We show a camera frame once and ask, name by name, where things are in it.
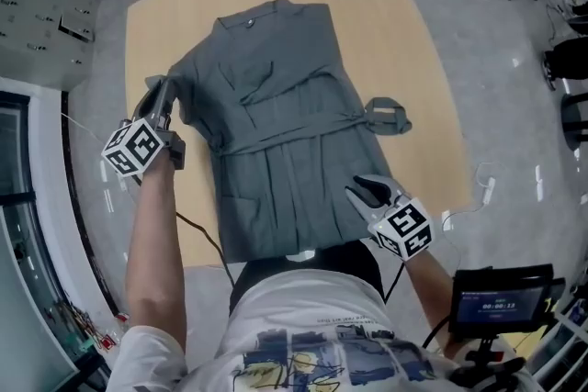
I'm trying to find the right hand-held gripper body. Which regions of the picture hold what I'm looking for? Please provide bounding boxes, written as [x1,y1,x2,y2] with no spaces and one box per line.
[366,189,435,263]

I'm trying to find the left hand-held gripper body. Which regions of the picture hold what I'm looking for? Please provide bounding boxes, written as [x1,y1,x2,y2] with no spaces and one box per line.
[100,111,187,178]

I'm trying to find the grey robe clothing item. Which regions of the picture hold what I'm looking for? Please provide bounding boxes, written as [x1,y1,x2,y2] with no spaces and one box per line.
[145,0,413,265]

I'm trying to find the person's right forearm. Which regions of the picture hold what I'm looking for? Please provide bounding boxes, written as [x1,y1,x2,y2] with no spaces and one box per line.
[402,251,456,362]

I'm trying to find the person's left forearm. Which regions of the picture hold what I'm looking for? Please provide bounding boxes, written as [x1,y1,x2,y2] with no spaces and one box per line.
[124,155,187,353]

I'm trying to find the black trousers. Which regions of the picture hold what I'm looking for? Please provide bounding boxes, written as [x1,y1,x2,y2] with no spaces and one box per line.
[228,241,386,317]

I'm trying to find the white power strip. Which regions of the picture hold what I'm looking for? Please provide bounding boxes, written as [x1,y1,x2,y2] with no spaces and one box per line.
[475,162,498,204]

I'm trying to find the black monitor screen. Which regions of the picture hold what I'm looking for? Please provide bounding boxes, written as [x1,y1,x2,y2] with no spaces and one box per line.
[447,263,567,336]

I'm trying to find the white printed t-shirt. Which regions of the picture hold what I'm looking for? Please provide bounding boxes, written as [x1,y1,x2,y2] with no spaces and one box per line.
[106,268,543,392]

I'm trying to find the grey locker cabinet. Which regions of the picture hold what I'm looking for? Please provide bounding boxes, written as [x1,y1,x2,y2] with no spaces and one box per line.
[0,0,98,93]

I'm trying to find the black stool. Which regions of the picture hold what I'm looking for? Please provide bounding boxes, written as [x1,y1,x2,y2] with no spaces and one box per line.
[560,91,588,151]

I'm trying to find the thin white cable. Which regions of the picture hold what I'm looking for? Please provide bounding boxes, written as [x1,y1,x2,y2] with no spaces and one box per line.
[61,112,109,146]

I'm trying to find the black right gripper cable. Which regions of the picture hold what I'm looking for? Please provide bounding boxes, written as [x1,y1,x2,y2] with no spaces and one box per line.
[383,260,406,305]

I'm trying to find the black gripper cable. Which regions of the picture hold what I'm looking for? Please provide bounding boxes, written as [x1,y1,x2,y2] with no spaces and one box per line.
[175,209,236,288]
[383,260,406,305]

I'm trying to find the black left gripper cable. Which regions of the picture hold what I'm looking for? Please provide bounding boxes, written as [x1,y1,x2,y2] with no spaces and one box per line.
[175,209,236,288]

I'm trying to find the black monitor mount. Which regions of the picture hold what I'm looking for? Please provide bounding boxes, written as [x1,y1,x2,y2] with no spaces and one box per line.
[448,332,527,389]

